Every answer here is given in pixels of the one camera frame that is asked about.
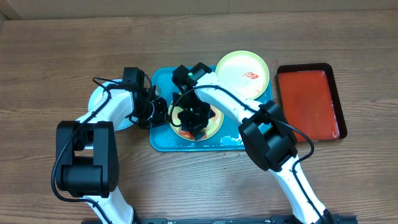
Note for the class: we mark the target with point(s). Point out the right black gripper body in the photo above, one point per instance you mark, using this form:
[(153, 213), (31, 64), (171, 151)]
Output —
[(198, 116)]

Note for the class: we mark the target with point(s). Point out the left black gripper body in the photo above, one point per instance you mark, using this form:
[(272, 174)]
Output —
[(152, 114)]

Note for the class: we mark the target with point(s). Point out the red sponge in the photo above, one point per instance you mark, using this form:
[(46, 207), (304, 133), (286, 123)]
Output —
[(193, 124)]

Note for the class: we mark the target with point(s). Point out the yellow-green plate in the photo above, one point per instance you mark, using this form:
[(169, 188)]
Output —
[(244, 71), (213, 126)]

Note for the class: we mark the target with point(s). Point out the light blue plate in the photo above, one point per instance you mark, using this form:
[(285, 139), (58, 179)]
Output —
[(94, 99)]

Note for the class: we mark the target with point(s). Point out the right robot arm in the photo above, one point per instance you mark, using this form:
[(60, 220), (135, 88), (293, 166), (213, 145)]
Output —
[(269, 140)]

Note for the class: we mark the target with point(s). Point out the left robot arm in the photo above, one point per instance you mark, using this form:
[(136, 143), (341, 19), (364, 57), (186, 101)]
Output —
[(86, 168)]

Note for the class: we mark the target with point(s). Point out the teal plastic tray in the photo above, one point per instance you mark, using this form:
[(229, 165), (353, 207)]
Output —
[(164, 139)]

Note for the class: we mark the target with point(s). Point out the black tray red liquid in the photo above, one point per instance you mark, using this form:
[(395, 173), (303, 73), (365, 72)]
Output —
[(310, 100)]

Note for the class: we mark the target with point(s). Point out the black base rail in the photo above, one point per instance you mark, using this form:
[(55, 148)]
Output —
[(280, 219)]

